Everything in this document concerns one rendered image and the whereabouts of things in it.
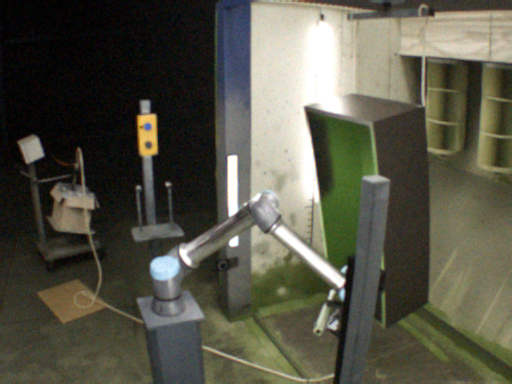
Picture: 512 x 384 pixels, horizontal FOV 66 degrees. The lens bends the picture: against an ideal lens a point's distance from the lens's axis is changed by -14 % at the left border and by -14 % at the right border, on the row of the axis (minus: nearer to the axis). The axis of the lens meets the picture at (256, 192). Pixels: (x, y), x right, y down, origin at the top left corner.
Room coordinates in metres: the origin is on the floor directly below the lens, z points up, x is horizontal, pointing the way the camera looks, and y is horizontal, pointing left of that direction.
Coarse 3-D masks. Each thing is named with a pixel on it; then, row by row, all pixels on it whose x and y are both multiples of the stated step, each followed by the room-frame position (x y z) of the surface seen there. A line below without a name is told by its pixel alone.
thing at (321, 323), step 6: (330, 294) 2.35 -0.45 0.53; (324, 306) 2.19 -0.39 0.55; (324, 312) 2.10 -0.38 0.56; (330, 312) 2.13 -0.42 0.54; (318, 318) 2.07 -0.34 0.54; (324, 318) 2.04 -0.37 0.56; (318, 324) 1.97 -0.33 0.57; (324, 324) 1.99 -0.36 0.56; (318, 330) 1.94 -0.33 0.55; (330, 330) 2.02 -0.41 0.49; (336, 330) 2.01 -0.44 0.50; (336, 336) 2.00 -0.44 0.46
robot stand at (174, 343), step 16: (144, 304) 2.04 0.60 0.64; (192, 304) 2.06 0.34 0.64; (144, 320) 1.88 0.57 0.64; (160, 320) 1.89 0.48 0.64; (176, 320) 1.89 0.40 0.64; (192, 320) 1.91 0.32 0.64; (160, 336) 1.85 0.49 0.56; (176, 336) 1.88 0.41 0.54; (192, 336) 1.92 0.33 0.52; (160, 352) 1.85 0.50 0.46; (176, 352) 1.88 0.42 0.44; (192, 352) 1.92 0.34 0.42; (160, 368) 1.85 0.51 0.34; (176, 368) 1.88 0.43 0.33; (192, 368) 1.91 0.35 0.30
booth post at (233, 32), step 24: (240, 24) 2.88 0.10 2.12; (240, 48) 2.88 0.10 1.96; (216, 72) 2.98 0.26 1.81; (240, 72) 2.88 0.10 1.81; (240, 96) 2.88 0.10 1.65; (240, 120) 2.88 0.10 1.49; (240, 144) 2.88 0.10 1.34; (240, 168) 2.88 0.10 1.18; (240, 192) 2.88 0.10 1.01; (240, 240) 2.88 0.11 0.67; (240, 264) 2.88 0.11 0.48; (240, 288) 2.88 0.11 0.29; (240, 312) 2.87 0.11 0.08
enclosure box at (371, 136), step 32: (352, 96) 2.53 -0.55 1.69; (320, 128) 2.53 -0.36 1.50; (352, 128) 2.63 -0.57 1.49; (384, 128) 1.97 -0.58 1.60; (416, 128) 2.06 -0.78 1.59; (320, 160) 2.53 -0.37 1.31; (352, 160) 2.63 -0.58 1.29; (384, 160) 1.97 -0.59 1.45; (416, 160) 2.07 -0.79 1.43; (320, 192) 2.53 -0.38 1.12; (352, 192) 2.64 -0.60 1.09; (416, 192) 2.08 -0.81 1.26; (352, 224) 2.65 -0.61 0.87; (416, 224) 2.09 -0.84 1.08; (384, 256) 2.00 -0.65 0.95; (416, 256) 2.11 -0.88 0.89; (416, 288) 2.13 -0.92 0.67; (384, 320) 2.04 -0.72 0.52
